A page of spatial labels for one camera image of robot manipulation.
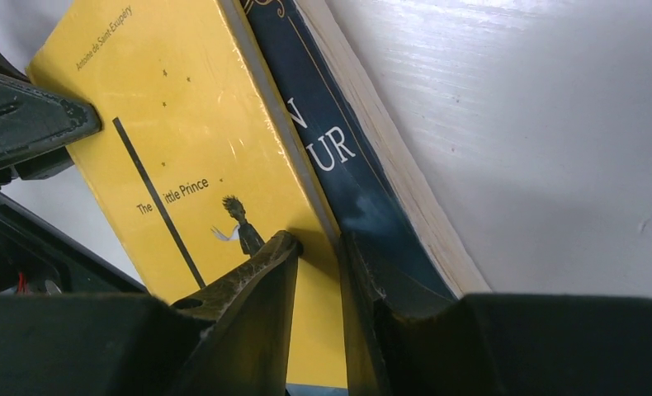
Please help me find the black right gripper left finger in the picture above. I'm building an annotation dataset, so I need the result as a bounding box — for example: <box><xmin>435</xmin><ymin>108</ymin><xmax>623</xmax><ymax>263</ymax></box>
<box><xmin>0</xmin><ymin>231</ymin><xmax>302</xmax><ymax>395</ymax></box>

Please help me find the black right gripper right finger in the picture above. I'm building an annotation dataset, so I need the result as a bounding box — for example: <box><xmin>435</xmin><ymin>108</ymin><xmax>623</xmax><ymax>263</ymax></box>
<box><xmin>338</xmin><ymin>233</ymin><xmax>652</xmax><ymax>395</ymax></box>

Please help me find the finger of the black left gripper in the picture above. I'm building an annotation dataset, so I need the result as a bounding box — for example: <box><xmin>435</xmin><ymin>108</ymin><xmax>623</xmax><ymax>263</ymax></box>
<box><xmin>0</xmin><ymin>53</ymin><xmax>102</xmax><ymax>189</ymax></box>

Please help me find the yellow Little Prince book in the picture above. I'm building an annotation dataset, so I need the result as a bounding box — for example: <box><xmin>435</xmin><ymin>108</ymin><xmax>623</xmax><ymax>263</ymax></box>
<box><xmin>26</xmin><ymin>1</ymin><xmax>347</xmax><ymax>388</ymax></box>

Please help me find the dark blue bottom book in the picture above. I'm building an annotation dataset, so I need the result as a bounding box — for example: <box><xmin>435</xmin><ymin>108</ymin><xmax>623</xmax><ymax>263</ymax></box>
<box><xmin>238</xmin><ymin>0</ymin><xmax>492</xmax><ymax>396</ymax></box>

